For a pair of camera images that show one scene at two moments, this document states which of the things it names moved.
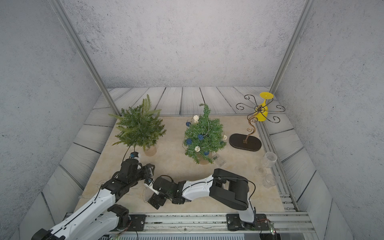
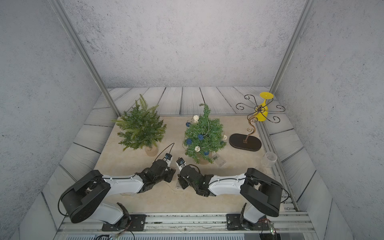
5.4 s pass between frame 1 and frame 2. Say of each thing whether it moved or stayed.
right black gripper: moved
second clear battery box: stayed
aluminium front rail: stayed
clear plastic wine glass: stayed
